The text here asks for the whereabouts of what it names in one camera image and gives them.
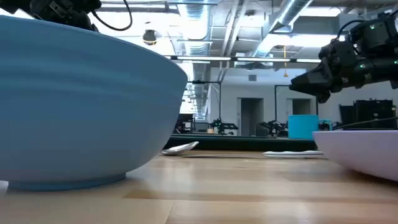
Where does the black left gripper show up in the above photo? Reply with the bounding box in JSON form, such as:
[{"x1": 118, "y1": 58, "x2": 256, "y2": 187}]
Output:
[{"x1": 29, "y1": 0, "x2": 103, "y2": 32}]

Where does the spoon with turquoise handle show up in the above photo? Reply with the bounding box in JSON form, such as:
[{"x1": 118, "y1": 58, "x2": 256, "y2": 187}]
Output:
[{"x1": 161, "y1": 141, "x2": 200, "y2": 156}]

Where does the lavender plate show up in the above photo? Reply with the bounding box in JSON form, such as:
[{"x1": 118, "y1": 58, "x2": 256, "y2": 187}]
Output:
[{"x1": 312, "y1": 129, "x2": 398, "y2": 182}]

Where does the turquoise mug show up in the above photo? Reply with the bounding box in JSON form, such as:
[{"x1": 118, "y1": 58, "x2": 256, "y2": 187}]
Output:
[{"x1": 287, "y1": 114, "x2": 333, "y2": 140}]

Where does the black ceiling camera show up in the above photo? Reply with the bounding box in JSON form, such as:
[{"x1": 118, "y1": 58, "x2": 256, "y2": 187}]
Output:
[{"x1": 142, "y1": 29, "x2": 158, "y2": 47}]

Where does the dark green tray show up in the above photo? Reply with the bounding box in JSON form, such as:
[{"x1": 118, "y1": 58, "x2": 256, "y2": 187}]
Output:
[{"x1": 164, "y1": 134, "x2": 318, "y2": 152}]

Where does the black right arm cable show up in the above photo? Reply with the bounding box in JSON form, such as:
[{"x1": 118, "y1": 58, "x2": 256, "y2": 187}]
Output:
[{"x1": 331, "y1": 116, "x2": 398, "y2": 131}]

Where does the yellow hanging cord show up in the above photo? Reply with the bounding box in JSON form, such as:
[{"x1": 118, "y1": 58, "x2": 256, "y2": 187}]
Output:
[{"x1": 282, "y1": 45, "x2": 289, "y2": 78}]

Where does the black cabinet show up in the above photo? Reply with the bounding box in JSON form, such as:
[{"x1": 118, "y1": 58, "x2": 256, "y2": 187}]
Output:
[{"x1": 338, "y1": 98, "x2": 398, "y2": 130}]

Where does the ceiling light strip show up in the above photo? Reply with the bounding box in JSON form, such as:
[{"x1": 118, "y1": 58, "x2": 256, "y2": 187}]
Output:
[{"x1": 164, "y1": 55, "x2": 322, "y2": 64}]

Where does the ribbed silver ventilation duct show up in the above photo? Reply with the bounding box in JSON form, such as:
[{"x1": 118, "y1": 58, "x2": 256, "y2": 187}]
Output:
[
  {"x1": 251, "y1": 0, "x2": 313, "y2": 58},
  {"x1": 177, "y1": 0, "x2": 215, "y2": 119}
]

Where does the blue bowl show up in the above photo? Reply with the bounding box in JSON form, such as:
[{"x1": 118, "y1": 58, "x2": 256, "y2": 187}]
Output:
[{"x1": 0, "y1": 14, "x2": 189, "y2": 192}]

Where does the black gantry frame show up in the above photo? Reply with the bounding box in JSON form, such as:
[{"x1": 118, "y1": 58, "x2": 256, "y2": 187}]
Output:
[
  {"x1": 274, "y1": 83, "x2": 319, "y2": 116},
  {"x1": 187, "y1": 80, "x2": 223, "y2": 121}
]

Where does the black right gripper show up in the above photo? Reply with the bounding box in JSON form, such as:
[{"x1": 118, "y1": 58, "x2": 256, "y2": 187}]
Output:
[{"x1": 289, "y1": 38, "x2": 359, "y2": 105}]

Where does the knife with turquoise handle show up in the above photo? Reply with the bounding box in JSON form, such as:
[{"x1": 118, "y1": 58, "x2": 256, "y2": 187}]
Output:
[{"x1": 182, "y1": 150, "x2": 328, "y2": 160}]

